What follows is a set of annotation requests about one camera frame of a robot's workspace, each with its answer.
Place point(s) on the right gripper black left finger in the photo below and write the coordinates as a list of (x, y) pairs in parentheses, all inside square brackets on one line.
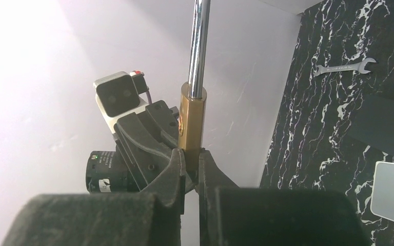
[(149, 217)]

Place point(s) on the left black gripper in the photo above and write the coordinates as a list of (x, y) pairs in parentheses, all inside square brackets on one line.
[(146, 140)]

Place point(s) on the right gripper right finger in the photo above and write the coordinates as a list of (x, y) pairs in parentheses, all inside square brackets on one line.
[(231, 215)]

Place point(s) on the large brass padlock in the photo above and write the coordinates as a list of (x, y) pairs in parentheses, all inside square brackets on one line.
[(193, 94)]

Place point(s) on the black square plate left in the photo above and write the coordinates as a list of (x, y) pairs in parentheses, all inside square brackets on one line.
[(373, 124)]

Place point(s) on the silver open-end wrench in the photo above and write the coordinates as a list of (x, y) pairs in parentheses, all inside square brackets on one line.
[(359, 67)]

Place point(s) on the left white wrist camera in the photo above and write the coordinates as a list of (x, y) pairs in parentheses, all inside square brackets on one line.
[(120, 94)]

